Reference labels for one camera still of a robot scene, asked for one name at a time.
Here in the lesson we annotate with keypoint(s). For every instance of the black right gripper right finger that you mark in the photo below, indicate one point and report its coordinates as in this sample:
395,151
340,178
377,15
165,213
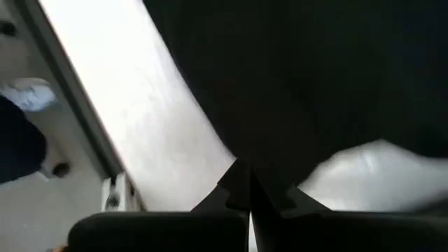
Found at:
350,232

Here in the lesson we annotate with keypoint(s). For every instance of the black garment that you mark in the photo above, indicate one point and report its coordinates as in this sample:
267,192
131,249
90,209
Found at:
297,70

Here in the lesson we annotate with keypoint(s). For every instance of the person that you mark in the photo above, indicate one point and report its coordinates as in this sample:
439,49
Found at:
17,140

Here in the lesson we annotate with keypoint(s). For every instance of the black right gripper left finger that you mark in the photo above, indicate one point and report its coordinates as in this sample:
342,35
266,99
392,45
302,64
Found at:
157,232

